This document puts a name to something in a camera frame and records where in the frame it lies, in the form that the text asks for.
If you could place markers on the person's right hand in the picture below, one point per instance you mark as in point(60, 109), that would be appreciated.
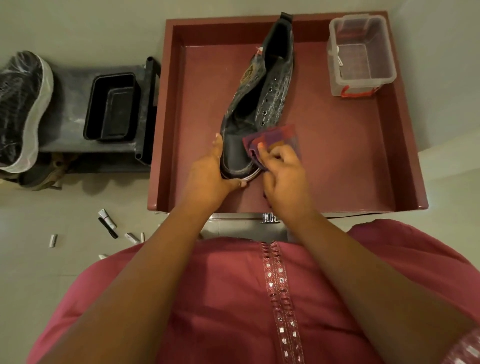
point(287, 183)

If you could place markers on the person's left hand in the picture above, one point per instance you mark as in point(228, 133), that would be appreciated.
point(206, 183)

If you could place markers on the purple orange checked cloth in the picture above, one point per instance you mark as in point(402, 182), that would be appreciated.
point(277, 135)

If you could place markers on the red tray table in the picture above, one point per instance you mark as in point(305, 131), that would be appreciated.
point(337, 150)

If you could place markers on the dark grey sneaker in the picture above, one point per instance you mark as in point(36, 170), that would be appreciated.
point(270, 97)
point(22, 105)

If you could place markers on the short white tube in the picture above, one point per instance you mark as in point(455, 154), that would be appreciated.
point(131, 238)

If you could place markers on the silver key bunch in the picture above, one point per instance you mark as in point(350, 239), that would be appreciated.
point(338, 56)

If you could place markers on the clear plastic box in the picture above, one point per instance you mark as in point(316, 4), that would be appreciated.
point(363, 56)

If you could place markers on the black shoe rack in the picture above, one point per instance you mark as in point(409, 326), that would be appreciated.
point(63, 127)

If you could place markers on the lone white battery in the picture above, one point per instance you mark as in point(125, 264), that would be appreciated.
point(53, 240)

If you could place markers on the person's left forearm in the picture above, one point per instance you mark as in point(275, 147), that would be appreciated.
point(131, 285)

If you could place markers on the person's right forearm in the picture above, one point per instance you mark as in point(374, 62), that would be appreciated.
point(375, 285)

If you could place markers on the pink embroidered tunic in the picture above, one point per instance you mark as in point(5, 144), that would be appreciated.
point(225, 300)

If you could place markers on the black plastic tray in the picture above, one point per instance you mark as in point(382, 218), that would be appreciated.
point(112, 108)

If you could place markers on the olive brown sandal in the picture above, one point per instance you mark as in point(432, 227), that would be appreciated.
point(45, 172)

